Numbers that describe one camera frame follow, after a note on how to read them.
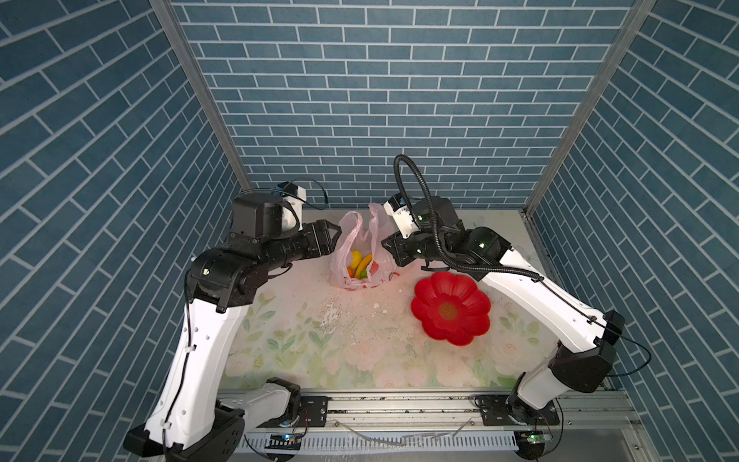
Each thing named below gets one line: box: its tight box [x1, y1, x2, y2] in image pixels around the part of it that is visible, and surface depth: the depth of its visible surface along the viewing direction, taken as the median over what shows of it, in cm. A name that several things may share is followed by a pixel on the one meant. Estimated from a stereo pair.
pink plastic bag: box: [328, 203, 400, 291], surface depth 72 cm
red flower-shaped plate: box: [410, 272, 491, 347], surface depth 93 cm
